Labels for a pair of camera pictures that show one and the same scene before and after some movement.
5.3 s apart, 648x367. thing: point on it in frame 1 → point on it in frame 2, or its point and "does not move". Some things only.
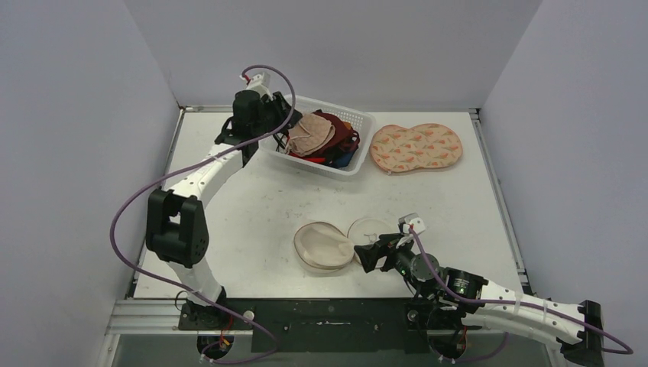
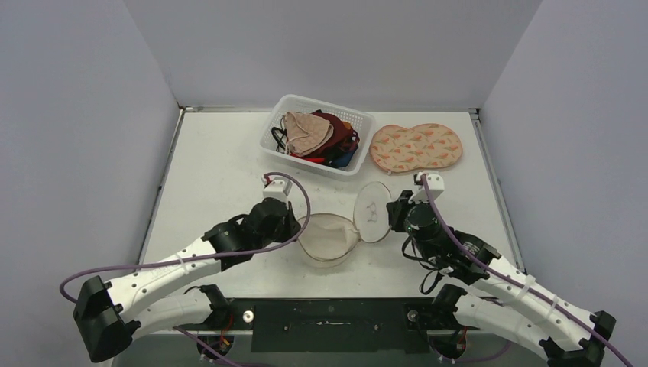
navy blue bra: x=343 y=159 does not move
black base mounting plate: x=319 y=325 does not move
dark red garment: x=344 y=138 does not move
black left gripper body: x=273 y=115 → x=285 y=232
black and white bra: x=281 y=140 does not move
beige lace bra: x=311 y=134 does not move
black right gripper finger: x=370 y=254 → x=396 y=211
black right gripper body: x=386 y=252 → x=398 y=211
